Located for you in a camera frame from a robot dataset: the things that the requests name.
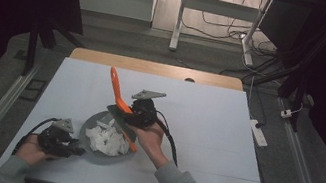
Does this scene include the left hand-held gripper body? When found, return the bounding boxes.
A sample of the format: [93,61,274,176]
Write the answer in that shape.
[34,113,81,160]

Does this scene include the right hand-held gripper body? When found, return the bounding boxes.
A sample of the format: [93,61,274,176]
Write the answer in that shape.
[126,86,168,132]

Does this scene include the brush with orange handle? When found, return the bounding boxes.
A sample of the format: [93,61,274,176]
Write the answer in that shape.
[98,65,149,145]

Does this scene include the grey dustpan with orange edge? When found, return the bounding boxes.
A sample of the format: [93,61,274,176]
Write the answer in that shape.
[75,106,144,164]

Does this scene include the pile of white paper scraps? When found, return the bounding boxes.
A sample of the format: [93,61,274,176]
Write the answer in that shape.
[81,118,134,160]

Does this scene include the person's left hand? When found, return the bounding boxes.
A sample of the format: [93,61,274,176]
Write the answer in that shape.
[13,131,57,170]

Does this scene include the person's right hand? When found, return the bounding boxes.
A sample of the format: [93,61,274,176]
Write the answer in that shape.
[122,117,177,172]

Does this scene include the white table cover board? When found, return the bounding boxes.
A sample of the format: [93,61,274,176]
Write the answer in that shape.
[0,47,288,183]

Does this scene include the black metal stand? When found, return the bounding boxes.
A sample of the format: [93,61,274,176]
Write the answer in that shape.
[236,0,326,138]
[20,11,90,87]

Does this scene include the white power strip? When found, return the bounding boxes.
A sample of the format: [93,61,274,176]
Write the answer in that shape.
[245,118,272,148]

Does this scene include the small white plug adapter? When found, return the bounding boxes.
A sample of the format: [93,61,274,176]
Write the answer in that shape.
[279,98,306,123]

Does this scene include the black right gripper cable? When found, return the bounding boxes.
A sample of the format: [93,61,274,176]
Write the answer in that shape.
[148,109,188,168]

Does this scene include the tangle of floor cables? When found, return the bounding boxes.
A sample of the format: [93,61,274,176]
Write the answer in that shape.
[173,0,298,87]

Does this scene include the white desk frame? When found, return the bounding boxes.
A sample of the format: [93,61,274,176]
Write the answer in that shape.
[167,0,273,69]

